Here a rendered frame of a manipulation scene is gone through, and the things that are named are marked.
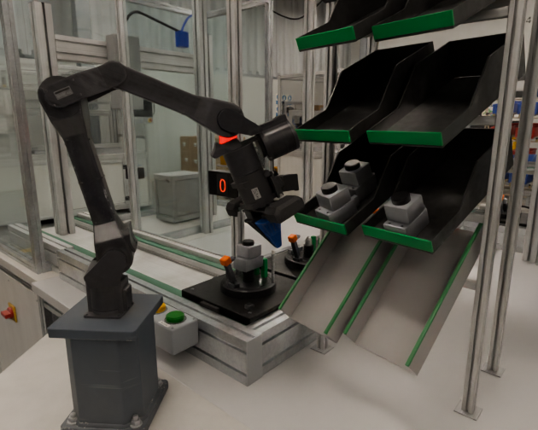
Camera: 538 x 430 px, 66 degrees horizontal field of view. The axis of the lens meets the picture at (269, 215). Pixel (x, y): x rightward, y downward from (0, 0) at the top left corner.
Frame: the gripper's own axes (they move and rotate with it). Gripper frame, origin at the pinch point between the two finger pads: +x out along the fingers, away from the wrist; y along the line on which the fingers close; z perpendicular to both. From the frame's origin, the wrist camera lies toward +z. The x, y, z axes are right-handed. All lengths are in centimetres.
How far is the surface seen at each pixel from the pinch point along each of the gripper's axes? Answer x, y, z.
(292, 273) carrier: 25.4, 27.8, 15.1
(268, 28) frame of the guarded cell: -45, 121, 106
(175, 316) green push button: 12.8, 19.9, -19.4
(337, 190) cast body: -3.1, -8.2, 11.1
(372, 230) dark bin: 3.8, -14.9, 10.0
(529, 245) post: 68, 14, 107
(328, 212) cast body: 0.0, -7.0, 8.5
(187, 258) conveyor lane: 18, 64, 0
